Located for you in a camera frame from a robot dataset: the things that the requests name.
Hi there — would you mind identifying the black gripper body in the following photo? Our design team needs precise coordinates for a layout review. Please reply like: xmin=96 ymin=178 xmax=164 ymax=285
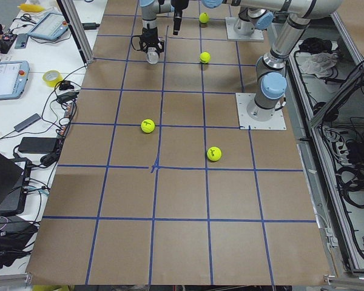
xmin=170 ymin=0 xmax=189 ymax=11
xmin=139 ymin=27 xmax=164 ymax=55

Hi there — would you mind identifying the white tennis ball can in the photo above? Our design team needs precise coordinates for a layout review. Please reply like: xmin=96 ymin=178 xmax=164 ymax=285
xmin=146 ymin=47 xmax=160 ymax=64

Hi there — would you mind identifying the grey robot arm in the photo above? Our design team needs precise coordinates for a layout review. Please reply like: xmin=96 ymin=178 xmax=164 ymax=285
xmin=203 ymin=1 xmax=342 ymax=122
xmin=139 ymin=0 xmax=173 ymax=64

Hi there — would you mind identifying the tennis ball near base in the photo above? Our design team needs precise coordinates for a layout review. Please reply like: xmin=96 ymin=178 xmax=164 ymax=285
xmin=199 ymin=12 xmax=209 ymax=24

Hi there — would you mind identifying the centre Head tennis ball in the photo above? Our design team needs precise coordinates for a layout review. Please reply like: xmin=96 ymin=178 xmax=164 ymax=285
xmin=200 ymin=52 xmax=211 ymax=64

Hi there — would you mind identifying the near left Wilson tennis ball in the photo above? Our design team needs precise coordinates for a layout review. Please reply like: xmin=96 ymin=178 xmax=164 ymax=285
xmin=141 ymin=119 xmax=155 ymax=133

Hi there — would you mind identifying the far left tennis ball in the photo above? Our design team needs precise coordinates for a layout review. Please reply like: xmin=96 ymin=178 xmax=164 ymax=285
xmin=206 ymin=146 xmax=222 ymax=162

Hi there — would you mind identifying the far teach pendant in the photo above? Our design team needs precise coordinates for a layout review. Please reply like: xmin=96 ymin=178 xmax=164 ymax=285
xmin=27 ymin=12 xmax=69 ymax=42

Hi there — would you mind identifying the teach pendant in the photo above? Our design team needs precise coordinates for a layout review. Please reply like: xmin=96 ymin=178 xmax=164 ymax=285
xmin=27 ymin=12 xmax=69 ymax=42
xmin=0 ymin=61 xmax=30 ymax=101

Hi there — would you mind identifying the yellow tape roll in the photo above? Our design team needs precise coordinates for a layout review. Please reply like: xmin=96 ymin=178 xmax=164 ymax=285
xmin=42 ymin=70 xmax=63 ymax=88

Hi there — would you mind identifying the near teach pendant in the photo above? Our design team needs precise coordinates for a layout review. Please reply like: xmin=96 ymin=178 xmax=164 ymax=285
xmin=0 ymin=61 xmax=30 ymax=101

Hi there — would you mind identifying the black power adapter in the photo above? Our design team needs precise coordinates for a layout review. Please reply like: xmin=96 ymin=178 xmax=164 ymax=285
xmin=18 ymin=137 xmax=57 ymax=154

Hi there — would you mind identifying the black laptop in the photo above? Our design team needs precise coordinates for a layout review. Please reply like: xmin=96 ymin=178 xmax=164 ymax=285
xmin=0 ymin=153 xmax=31 ymax=217

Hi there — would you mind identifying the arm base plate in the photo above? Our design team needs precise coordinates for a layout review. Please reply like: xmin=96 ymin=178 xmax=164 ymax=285
xmin=225 ymin=17 xmax=264 ymax=42
xmin=235 ymin=93 xmax=287 ymax=131

